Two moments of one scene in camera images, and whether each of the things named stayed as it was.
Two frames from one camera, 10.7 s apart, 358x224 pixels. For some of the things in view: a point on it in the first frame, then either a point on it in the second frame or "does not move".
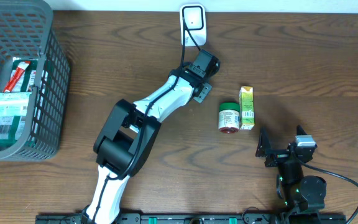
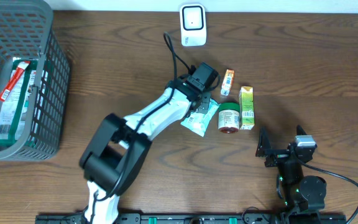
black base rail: x=192 y=218 does not move
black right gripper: x=278 y=155 does not move
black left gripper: x=208 y=93 to x=207 y=109
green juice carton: x=246 y=107 does not move
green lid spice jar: x=229 y=117 does not move
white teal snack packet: x=11 y=104 to x=197 y=121
